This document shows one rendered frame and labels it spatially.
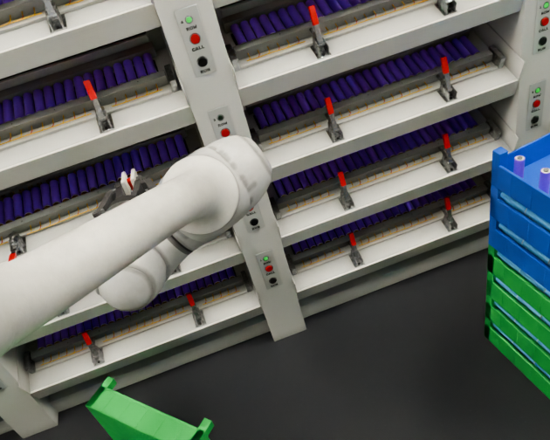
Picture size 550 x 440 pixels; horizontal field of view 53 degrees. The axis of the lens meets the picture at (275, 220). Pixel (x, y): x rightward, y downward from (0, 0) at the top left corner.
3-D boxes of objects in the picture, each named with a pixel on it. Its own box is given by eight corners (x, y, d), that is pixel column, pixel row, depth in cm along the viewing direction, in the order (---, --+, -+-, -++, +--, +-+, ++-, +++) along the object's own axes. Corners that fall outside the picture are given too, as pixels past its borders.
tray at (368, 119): (514, 94, 125) (530, 45, 113) (264, 184, 119) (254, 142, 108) (467, 42, 136) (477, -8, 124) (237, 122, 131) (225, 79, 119)
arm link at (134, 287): (127, 282, 87) (191, 231, 86) (125, 340, 73) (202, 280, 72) (77, 236, 82) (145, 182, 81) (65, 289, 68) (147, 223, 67)
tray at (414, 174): (510, 163, 137) (523, 125, 125) (282, 248, 132) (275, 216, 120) (467, 110, 148) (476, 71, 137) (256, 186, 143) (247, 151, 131)
